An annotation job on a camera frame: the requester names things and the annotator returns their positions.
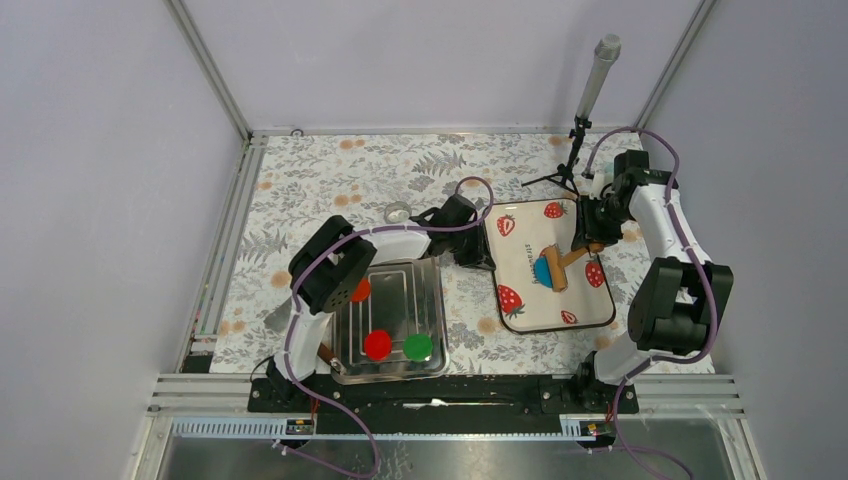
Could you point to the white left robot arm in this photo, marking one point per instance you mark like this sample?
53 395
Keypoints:
329 268

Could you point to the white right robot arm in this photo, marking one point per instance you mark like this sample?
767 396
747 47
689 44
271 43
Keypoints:
675 314

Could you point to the green dough disc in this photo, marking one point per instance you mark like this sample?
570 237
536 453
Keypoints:
418 347

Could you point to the wooden double-ended dough roller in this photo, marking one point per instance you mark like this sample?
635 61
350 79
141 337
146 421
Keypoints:
558 263

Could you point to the stainless steel baking tray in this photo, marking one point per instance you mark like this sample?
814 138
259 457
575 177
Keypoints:
406 299

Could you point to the white strawberry print tray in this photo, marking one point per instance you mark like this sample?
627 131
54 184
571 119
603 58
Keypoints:
517 233

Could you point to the orange dough disc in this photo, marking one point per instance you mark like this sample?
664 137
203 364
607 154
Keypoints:
362 292

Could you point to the red dough disc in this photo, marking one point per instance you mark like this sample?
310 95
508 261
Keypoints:
378 345

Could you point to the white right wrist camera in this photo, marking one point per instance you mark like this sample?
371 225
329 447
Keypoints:
599 182

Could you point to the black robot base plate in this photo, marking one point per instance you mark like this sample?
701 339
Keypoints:
473 404

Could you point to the metal spatula wooden handle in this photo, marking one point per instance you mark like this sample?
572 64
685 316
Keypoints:
277 321

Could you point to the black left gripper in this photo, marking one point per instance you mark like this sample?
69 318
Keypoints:
476 257

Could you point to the floral table mat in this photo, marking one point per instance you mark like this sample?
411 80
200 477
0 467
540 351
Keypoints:
304 180

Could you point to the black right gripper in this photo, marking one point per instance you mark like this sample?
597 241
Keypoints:
586 231

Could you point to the silver microphone on stand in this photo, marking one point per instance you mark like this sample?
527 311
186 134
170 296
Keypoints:
606 53

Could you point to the metal round cookie cutter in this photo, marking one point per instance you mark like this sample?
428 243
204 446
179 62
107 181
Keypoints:
397 212

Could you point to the blue dough piece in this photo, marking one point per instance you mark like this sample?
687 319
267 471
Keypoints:
541 272

